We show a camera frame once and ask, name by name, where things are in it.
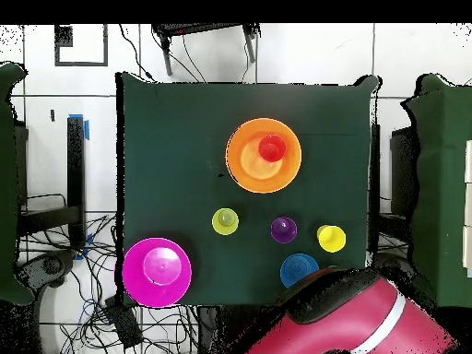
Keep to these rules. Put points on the orange bowl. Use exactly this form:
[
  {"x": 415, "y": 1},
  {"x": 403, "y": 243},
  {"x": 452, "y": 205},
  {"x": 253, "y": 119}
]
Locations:
[{"x": 239, "y": 166}]

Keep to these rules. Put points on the red cup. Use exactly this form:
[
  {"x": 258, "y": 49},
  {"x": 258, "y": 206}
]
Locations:
[{"x": 272, "y": 148}]

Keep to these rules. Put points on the small blue bowl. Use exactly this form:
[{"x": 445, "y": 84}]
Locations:
[{"x": 295, "y": 267}]

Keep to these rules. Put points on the pink bowl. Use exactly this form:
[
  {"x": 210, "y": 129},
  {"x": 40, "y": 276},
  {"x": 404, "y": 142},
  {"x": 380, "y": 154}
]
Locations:
[{"x": 156, "y": 273}]

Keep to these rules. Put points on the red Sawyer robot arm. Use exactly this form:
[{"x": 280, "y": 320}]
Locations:
[{"x": 332, "y": 328}]

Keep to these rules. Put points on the pale translucent yellow cup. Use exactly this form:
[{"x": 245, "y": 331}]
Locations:
[{"x": 225, "y": 221}]

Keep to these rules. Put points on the purple cup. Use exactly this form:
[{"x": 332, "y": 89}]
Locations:
[{"x": 283, "y": 229}]

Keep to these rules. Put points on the dark green tablecloth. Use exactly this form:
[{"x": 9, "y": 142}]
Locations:
[{"x": 166, "y": 147}]

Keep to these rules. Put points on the blue tape strip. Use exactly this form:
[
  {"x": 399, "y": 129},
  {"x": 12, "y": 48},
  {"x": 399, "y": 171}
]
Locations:
[{"x": 87, "y": 129}]

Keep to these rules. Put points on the black floor box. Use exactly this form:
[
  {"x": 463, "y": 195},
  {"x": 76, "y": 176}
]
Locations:
[{"x": 123, "y": 322}]

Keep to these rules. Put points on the black stool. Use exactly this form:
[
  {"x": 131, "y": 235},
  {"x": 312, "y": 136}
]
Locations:
[{"x": 199, "y": 28}]

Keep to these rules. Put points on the neighbouring green cloth table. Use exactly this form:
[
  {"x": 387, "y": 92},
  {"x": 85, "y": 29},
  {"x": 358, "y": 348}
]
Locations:
[
  {"x": 442, "y": 184},
  {"x": 7, "y": 184}
]

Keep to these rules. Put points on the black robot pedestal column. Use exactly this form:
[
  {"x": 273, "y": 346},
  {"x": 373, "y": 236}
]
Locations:
[{"x": 217, "y": 324}]

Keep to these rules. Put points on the black table frame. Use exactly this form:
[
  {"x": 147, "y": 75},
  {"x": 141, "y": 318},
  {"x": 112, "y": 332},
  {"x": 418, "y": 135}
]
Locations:
[{"x": 75, "y": 166}]

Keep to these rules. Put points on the grey robot pedestal foot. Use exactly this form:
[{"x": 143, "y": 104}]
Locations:
[{"x": 51, "y": 265}]

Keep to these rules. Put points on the black floor frame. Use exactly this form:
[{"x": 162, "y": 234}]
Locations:
[{"x": 81, "y": 64}]

